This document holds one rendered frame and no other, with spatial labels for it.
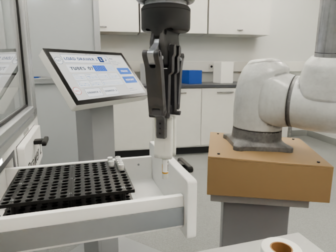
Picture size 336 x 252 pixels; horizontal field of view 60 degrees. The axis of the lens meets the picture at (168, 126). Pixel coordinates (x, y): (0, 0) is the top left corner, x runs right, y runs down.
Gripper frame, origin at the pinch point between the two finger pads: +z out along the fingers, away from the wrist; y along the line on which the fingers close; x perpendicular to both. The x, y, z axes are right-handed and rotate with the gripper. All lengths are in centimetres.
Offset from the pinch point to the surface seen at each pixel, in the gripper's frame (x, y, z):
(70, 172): -22.5, -3.9, 10.7
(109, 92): -58, -80, 2
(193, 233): 4.9, -1.2, 17.4
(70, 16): -119, -135, -44
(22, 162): -39.6, -8.0, 11.8
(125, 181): -9.4, -3.3, 10.6
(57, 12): -126, -131, -46
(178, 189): 1.0, -4.6, 11.3
